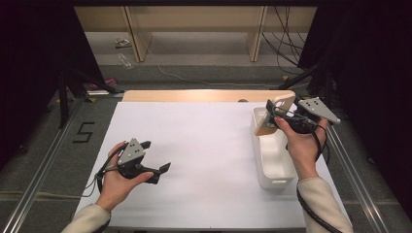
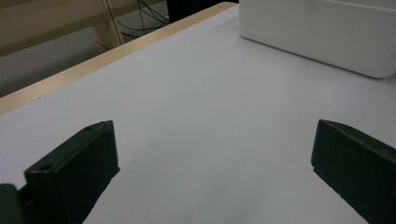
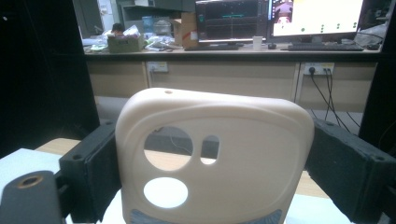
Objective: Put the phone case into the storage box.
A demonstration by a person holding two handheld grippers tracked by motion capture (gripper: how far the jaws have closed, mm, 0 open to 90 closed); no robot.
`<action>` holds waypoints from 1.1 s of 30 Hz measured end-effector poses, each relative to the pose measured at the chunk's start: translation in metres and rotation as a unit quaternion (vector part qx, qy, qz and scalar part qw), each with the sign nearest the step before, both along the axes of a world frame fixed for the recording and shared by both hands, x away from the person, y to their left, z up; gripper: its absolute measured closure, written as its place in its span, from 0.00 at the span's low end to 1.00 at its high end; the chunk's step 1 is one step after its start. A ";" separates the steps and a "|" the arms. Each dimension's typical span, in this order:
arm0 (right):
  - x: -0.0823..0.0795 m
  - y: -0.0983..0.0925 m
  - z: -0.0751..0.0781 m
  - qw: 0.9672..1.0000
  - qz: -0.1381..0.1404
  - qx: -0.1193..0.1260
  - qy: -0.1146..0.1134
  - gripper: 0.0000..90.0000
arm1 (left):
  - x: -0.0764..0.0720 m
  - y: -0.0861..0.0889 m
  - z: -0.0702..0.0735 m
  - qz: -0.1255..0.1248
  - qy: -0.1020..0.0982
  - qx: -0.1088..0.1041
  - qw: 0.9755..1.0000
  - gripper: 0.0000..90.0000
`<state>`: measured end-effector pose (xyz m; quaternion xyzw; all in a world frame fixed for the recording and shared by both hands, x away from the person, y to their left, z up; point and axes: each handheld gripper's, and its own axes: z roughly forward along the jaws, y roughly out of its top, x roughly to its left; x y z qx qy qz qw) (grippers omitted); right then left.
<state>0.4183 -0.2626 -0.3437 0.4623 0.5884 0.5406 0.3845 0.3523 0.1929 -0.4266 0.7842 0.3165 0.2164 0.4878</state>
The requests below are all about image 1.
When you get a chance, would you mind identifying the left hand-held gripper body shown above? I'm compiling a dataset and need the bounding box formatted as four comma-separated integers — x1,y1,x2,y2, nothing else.
116,138,160,185

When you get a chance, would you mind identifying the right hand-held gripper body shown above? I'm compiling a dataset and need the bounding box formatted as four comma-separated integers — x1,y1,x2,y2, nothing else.
275,96,342,135

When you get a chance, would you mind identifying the beige painted phone case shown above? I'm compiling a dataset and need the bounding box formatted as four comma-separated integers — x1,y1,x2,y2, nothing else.
254,92,296,137

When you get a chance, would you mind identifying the white plastic storage box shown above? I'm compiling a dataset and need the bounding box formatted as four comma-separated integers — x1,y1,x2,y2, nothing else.
250,106,297,190

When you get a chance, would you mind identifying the person's left hand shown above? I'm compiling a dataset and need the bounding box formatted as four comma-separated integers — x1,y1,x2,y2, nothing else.
95,141,155,213

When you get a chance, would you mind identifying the person's right hand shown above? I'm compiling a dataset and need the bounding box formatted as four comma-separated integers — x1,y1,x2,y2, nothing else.
274,116,330,181

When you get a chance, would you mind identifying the white table sheet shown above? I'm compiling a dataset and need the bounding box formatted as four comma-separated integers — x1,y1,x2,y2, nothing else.
75,101,351,229

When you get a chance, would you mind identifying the black metal stand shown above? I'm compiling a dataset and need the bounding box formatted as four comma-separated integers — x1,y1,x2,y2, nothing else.
277,63,335,109
57,68,126,129

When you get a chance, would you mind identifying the black curtain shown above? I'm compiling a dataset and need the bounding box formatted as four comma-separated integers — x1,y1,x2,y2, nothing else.
0,0,106,163
296,0,412,215

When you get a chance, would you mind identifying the white flat board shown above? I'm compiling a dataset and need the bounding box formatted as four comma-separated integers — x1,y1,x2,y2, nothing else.
86,89,112,97

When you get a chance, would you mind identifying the pink object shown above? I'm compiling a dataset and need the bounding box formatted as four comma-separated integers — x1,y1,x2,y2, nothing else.
88,77,118,92

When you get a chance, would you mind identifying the clear plastic bottle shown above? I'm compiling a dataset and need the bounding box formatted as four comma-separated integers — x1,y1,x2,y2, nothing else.
117,52,134,71

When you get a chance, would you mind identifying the small silver object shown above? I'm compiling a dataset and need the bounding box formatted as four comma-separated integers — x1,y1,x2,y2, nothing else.
114,37,132,50

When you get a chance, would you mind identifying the beige wooden desk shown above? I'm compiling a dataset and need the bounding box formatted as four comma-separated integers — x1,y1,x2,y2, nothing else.
73,5,319,63

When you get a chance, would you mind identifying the black cable bundle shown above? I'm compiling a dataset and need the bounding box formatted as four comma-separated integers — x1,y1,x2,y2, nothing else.
261,5,309,76

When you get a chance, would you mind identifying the aluminium floor rail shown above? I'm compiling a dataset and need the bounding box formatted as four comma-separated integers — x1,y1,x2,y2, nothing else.
0,96,86,233
326,125,394,233

